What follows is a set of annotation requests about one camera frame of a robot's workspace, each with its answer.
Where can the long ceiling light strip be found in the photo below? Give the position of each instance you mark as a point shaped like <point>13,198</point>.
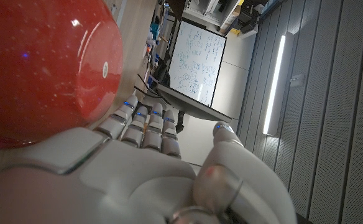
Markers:
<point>274,87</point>

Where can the black backpack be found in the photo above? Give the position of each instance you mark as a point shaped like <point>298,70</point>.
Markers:
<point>160,74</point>

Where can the whiteboard with blue writing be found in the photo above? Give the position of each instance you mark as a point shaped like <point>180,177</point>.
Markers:
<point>197,59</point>

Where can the red speckled bowl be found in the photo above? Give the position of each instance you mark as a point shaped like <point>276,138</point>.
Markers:
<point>44,71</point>

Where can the grey wall switch plate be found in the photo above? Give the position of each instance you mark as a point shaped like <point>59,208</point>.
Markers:
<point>297,80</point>

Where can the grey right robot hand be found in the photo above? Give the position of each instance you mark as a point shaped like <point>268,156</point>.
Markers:
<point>122,186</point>

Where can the white shelf cabinet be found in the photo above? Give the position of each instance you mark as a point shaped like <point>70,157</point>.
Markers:
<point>209,9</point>

